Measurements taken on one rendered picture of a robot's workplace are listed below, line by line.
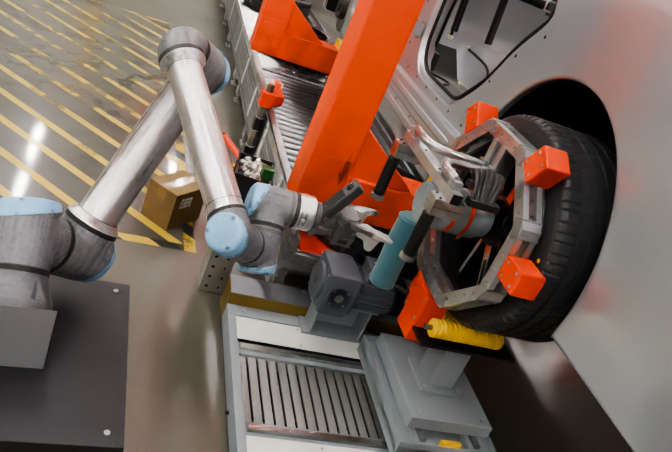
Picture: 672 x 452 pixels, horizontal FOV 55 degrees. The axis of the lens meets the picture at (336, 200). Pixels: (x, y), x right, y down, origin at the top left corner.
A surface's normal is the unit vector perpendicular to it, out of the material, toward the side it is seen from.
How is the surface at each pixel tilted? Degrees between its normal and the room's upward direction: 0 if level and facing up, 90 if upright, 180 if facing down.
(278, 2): 90
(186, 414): 0
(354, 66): 90
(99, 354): 0
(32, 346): 90
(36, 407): 0
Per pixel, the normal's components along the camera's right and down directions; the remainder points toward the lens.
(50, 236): 0.94, -0.03
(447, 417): 0.36, -0.84
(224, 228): -0.30, -0.21
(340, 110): 0.18, 0.48
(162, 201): -0.46, 0.21
